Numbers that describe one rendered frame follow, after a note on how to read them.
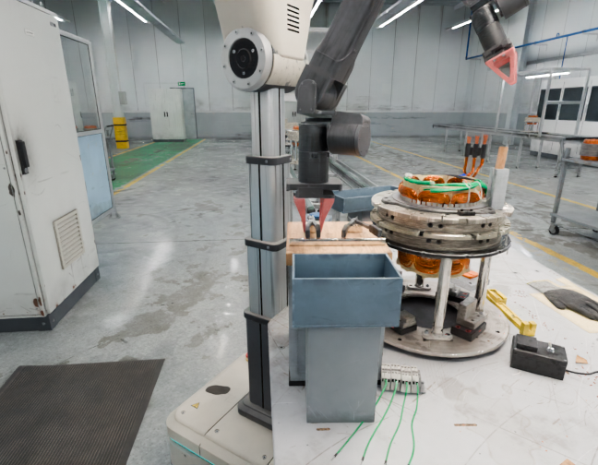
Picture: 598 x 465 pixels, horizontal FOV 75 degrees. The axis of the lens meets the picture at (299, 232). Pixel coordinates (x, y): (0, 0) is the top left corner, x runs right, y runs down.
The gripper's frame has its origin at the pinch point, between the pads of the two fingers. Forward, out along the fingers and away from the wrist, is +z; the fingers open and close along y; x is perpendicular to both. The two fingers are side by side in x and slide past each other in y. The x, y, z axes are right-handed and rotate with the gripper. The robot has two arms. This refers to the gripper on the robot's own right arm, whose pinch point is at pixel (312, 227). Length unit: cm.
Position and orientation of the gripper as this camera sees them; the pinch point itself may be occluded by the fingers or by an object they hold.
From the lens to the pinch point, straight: 75.7
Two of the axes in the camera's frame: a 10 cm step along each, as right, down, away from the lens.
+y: 10.0, 0.0, 0.3
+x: -0.3, -3.1, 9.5
